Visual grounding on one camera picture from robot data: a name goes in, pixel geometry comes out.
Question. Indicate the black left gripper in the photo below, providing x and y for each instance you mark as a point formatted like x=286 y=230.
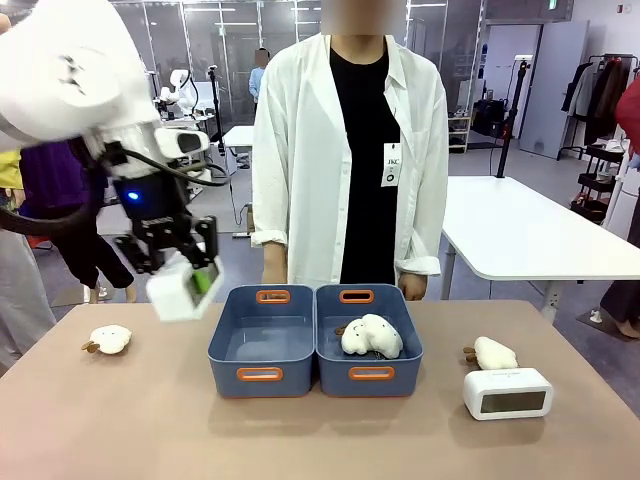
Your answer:
x=150 y=205

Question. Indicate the white digital clock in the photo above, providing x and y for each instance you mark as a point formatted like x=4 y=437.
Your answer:
x=507 y=397
x=170 y=295

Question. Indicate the white cloud plush toy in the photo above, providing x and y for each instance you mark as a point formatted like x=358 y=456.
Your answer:
x=495 y=352
x=372 y=335
x=110 y=339

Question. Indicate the person's right forearm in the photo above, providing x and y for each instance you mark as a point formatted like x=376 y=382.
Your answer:
x=275 y=262

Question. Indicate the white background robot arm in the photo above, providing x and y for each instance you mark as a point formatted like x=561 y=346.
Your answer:
x=182 y=92

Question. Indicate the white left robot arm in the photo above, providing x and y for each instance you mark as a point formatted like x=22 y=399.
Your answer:
x=60 y=60

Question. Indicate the person's left hand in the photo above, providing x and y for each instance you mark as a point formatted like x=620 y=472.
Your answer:
x=412 y=287

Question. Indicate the mannequin purple shirt black trousers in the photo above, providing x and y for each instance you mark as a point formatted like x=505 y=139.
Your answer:
x=75 y=250

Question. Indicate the white background workbench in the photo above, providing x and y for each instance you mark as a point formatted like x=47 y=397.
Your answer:
x=240 y=135

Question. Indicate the black background tripod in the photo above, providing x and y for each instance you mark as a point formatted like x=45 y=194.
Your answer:
x=216 y=100

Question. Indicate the person in white shirt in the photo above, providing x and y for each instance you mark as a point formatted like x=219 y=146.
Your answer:
x=300 y=150

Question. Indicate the mannequin yellow top grey trousers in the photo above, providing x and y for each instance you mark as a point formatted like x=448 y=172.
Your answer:
x=20 y=300

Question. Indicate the background person blue shirt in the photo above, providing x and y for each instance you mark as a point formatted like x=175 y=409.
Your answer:
x=258 y=80

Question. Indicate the white name badge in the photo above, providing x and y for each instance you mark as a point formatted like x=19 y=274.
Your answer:
x=391 y=165

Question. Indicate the wooden shoe rack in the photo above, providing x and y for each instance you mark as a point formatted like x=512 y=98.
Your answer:
x=457 y=132

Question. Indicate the black suitcase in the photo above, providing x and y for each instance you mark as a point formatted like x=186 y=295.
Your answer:
x=490 y=117

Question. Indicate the white background table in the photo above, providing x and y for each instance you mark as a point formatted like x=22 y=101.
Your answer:
x=520 y=225

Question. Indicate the black light stand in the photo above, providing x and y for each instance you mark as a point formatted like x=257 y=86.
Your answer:
x=511 y=115

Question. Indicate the black rolling cart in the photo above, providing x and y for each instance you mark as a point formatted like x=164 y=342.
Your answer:
x=600 y=180

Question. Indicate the clothes rack with coats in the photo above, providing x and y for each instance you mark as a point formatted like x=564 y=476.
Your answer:
x=597 y=95

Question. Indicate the red garment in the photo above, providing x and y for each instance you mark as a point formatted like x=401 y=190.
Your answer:
x=629 y=115

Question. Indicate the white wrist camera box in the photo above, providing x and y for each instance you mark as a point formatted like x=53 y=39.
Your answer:
x=182 y=142

